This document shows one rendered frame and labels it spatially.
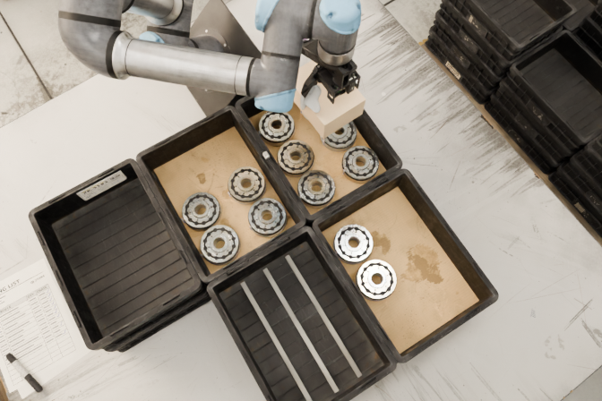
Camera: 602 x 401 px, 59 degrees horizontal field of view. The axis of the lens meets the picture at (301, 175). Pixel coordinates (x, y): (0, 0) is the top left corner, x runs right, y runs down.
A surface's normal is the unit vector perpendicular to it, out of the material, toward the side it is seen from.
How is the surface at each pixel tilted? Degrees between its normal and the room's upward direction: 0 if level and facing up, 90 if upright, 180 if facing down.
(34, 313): 0
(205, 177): 0
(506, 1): 0
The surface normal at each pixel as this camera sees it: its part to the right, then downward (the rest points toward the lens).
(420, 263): 0.00, -0.35
